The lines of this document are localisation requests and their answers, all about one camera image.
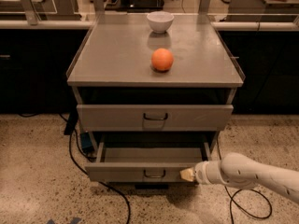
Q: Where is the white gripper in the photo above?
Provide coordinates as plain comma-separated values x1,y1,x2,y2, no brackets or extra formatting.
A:
179,161,226,185

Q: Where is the black cable left floor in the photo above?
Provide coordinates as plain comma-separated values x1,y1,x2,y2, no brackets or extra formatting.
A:
58,112,132,224

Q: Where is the grey metal drawer cabinet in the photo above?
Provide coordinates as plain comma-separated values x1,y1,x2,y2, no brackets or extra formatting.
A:
65,12,247,151

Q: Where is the blue power adapter box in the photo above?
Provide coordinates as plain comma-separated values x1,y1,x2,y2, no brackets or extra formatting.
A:
80,133,94,153

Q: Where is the white ceramic bowl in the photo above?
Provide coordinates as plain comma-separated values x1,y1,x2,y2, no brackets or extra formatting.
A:
147,11,174,34

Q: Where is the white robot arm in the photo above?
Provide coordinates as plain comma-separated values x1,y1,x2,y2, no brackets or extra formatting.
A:
180,152,299,203

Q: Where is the grey drawer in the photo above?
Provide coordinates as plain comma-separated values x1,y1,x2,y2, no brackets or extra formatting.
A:
77,105,233,132
86,142,210,183

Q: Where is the grey top drawer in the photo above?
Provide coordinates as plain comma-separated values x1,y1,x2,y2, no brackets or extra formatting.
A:
77,105,233,132

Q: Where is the orange fruit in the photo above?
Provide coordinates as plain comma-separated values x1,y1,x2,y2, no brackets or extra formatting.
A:
151,49,174,72

